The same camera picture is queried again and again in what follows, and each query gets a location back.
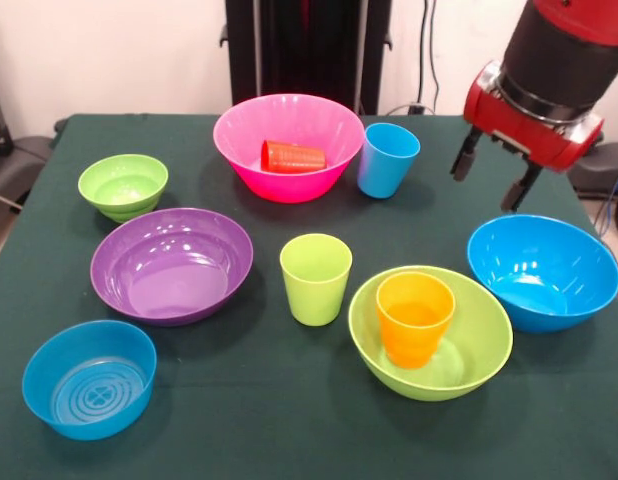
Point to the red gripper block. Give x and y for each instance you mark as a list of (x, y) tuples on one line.
[(519, 125)]

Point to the large blue plastic bowl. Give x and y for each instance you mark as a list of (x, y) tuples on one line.
[(544, 280)]

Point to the orange plastic cup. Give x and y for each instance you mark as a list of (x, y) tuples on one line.
[(411, 330)]

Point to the red plastic cup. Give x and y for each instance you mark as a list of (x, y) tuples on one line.
[(294, 157)]

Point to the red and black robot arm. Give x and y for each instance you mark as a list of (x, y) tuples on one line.
[(559, 50)]

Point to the blue plastic cup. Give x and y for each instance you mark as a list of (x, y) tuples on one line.
[(384, 170)]

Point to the large green plastic bowl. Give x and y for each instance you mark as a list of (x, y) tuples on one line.
[(484, 345)]

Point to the pink plastic bowl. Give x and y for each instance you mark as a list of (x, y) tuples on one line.
[(289, 187)]

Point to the green plastic cup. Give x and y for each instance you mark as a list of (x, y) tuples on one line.
[(314, 295)]

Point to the dark green tablecloth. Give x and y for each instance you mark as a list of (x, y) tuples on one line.
[(289, 410)]

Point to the purple plastic bowl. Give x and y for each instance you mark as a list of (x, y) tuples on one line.
[(174, 280)]

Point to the small green ribbed bowl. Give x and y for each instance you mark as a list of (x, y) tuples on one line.
[(123, 190)]

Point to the small blue patterned bowl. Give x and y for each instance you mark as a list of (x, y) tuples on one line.
[(89, 395)]

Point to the grey pedestal foot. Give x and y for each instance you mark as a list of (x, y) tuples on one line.
[(604, 170), (19, 165)]

